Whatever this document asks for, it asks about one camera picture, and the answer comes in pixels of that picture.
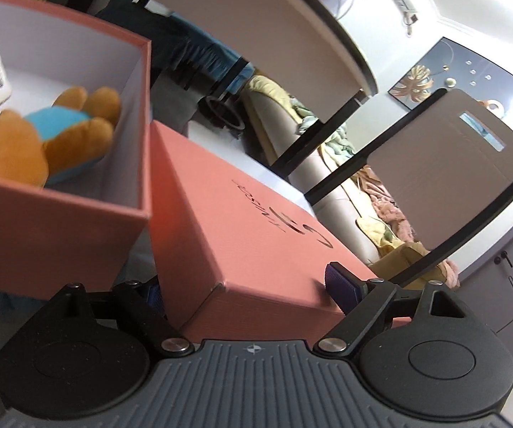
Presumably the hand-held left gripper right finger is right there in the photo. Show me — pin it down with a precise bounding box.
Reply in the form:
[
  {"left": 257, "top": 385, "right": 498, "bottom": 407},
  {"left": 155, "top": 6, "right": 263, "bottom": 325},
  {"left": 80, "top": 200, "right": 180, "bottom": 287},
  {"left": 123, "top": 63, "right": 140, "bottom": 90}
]
[{"left": 312, "top": 264, "right": 468, "bottom": 360}]

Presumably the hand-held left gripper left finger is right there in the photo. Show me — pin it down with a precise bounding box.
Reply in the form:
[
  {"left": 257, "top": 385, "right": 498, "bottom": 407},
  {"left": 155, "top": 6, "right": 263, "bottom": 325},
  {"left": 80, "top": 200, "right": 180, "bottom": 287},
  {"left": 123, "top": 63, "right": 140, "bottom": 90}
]
[{"left": 47, "top": 276, "right": 195, "bottom": 358}]

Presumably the pink box lid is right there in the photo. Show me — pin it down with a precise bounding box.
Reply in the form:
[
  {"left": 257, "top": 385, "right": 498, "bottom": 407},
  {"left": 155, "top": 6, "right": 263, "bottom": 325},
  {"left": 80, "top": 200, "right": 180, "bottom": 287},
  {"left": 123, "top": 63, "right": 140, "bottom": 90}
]
[{"left": 149, "top": 121, "right": 413, "bottom": 344}]

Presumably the pink cardboard box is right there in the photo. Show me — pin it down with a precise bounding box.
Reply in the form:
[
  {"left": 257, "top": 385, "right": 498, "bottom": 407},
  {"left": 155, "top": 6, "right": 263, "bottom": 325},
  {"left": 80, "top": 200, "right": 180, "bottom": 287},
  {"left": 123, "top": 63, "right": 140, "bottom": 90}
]
[{"left": 0, "top": 0, "right": 154, "bottom": 300}]

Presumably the brown teddy bear plush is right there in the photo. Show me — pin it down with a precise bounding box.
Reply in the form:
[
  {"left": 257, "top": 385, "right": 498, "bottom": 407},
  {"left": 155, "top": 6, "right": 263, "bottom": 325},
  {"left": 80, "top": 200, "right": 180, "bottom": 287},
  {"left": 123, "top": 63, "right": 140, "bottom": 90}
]
[{"left": 0, "top": 87, "right": 122, "bottom": 188}]

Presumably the yellow cloth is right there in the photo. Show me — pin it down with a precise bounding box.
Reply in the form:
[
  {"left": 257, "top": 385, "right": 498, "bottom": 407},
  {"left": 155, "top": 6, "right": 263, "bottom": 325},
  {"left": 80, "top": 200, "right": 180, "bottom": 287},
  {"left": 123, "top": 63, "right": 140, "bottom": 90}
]
[{"left": 357, "top": 216, "right": 445, "bottom": 277}]

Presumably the beige sofa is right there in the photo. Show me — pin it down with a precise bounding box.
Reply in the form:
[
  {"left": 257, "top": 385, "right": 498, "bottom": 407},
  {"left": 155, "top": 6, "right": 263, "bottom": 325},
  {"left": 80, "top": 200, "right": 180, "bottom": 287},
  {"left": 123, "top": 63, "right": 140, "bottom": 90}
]
[{"left": 239, "top": 76, "right": 460, "bottom": 286}]

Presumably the pink fluffy blanket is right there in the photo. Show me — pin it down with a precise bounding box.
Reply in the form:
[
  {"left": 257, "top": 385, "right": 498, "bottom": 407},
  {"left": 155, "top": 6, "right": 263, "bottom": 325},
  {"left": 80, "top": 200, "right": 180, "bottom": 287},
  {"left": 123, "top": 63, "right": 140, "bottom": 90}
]
[{"left": 357, "top": 165, "right": 415, "bottom": 244}]

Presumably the green blanket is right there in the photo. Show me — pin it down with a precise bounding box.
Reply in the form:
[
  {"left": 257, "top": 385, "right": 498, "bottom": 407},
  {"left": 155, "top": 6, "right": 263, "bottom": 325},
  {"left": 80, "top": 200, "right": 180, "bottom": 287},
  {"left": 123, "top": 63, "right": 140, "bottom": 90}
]
[{"left": 292, "top": 98, "right": 355, "bottom": 157}]

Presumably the white cabinet door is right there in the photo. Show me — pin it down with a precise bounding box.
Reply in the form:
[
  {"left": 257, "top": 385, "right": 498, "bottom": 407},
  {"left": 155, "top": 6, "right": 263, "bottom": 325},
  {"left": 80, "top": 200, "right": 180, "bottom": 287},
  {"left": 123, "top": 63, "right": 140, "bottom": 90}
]
[{"left": 457, "top": 214, "right": 513, "bottom": 375}]

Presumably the black trash bin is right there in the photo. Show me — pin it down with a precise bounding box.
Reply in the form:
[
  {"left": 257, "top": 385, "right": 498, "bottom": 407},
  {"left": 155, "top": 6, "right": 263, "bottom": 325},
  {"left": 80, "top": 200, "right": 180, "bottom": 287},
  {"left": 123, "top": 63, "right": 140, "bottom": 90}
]
[{"left": 198, "top": 96, "right": 245, "bottom": 131}]

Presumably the light teal chair cover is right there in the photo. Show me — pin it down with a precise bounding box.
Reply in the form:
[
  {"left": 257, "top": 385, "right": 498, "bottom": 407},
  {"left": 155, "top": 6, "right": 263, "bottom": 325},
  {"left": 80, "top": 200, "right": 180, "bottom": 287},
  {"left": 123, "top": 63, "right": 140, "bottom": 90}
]
[{"left": 181, "top": 27, "right": 257, "bottom": 96}]

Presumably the dark teal chair cover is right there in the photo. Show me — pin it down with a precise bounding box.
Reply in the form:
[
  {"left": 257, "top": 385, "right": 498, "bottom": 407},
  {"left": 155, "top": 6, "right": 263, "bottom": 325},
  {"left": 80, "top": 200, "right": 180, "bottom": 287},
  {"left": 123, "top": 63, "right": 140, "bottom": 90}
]
[{"left": 93, "top": 0, "right": 195, "bottom": 72}]

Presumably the wooden table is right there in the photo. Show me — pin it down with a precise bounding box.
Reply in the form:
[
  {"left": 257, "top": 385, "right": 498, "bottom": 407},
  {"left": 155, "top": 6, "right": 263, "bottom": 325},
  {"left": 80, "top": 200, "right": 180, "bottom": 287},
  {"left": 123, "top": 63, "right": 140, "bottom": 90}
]
[{"left": 105, "top": 0, "right": 379, "bottom": 175}]

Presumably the beige chair with black frame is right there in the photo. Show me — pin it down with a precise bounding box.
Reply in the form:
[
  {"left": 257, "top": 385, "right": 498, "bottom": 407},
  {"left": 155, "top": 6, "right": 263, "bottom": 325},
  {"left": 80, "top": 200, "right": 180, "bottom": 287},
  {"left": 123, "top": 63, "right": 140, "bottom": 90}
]
[{"left": 132, "top": 88, "right": 513, "bottom": 290}]

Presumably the dark wall picture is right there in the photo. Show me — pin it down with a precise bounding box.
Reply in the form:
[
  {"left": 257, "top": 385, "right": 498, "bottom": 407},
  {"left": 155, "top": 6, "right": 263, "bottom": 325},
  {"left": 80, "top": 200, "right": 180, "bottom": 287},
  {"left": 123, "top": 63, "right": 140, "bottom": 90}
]
[{"left": 388, "top": 38, "right": 513, "bottom": 148}]

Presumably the air conditioner cable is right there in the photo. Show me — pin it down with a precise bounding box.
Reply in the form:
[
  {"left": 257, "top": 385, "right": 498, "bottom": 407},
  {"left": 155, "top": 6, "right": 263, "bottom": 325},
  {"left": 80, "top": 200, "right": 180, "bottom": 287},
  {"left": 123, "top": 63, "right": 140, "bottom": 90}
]
[{"left": 401, "top": 5, "right": 420, "bottom": 36}]

